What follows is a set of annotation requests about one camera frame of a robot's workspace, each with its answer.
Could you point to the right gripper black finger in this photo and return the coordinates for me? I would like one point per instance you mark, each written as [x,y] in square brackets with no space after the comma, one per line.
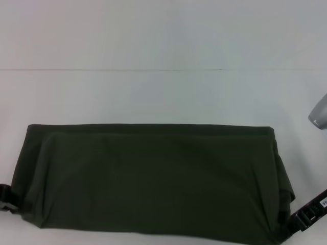
[287,218]

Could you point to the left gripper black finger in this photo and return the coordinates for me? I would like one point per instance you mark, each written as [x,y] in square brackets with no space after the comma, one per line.
[7,192]
[15,207]

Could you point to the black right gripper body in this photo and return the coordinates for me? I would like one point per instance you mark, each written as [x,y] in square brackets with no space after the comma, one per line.
[310,210]

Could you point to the dark green shirt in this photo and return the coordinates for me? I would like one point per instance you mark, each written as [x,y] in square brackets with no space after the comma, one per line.
[153,183]

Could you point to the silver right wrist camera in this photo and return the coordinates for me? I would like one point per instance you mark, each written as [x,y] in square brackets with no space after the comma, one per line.
[319,112]

